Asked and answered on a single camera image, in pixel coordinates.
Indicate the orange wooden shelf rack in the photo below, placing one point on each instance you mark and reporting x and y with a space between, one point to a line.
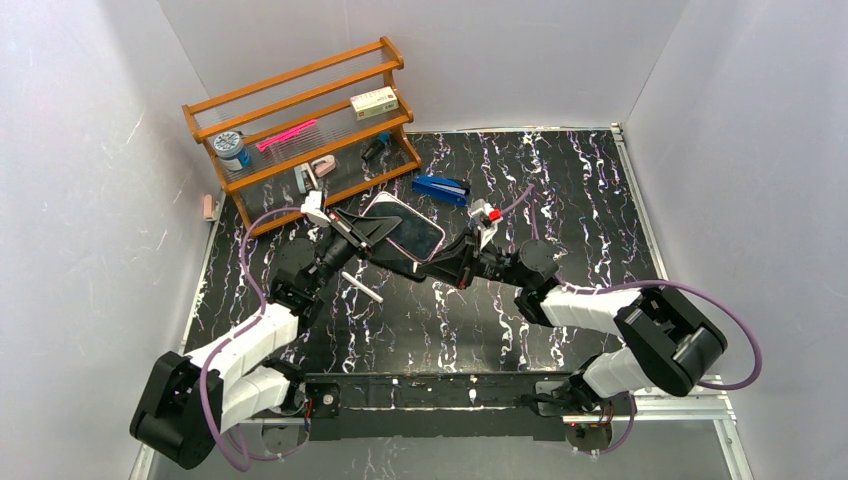
321 91

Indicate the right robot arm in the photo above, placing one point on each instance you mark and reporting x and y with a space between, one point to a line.
669 343

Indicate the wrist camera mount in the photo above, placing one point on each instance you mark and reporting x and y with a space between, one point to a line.
486 219
313 208

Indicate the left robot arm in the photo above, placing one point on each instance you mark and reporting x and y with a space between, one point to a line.
191 400

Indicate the pink comb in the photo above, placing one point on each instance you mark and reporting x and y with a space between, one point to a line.
286 135

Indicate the blue stapler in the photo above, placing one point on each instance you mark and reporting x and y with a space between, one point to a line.
448 190

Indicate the white acrylic marker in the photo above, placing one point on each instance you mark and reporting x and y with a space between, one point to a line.
362 287

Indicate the pink eraser on wall edge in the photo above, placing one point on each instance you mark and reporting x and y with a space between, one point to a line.
209 208

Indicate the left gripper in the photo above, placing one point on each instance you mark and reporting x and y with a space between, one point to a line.
348 233

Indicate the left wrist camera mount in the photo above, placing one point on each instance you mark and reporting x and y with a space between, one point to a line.
313 208

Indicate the pink phone case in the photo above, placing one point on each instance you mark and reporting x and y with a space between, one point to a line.
417 236

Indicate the blue lidded jar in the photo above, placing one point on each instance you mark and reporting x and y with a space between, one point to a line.
230 148

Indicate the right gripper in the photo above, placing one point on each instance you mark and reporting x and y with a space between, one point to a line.
472 253

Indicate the black cased phone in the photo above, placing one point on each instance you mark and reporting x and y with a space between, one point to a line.
396 262

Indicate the white red cardboard box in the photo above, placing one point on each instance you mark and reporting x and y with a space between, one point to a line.
375 102

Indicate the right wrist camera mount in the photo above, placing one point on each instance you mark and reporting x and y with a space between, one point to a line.
486 219

